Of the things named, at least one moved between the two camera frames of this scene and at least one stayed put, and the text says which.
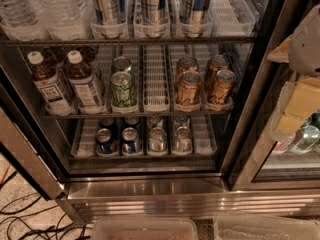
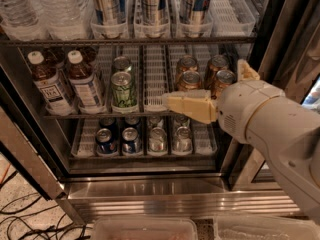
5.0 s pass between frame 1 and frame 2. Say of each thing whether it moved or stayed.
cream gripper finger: moved
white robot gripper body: moved
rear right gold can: stayed
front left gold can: stayed
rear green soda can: stayed
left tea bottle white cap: stayed
